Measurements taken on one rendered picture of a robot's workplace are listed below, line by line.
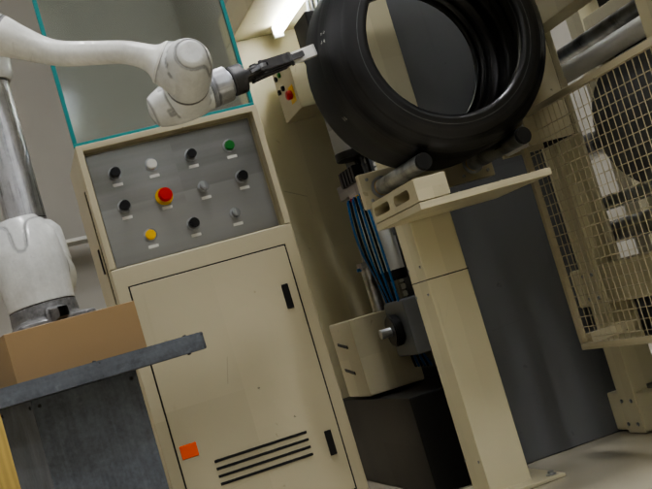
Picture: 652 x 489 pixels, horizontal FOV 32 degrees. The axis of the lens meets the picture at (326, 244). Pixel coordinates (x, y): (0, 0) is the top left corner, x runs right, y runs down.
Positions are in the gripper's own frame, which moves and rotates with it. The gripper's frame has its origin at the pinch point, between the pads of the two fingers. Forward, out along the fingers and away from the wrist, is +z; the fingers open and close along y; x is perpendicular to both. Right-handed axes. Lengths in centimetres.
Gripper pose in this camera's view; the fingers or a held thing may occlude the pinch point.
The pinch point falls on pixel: (303, 54)
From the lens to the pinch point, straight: 288.9
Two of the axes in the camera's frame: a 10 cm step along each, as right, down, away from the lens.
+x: 4.1, 9.1, -0.2
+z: 8.8, -3.9, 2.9
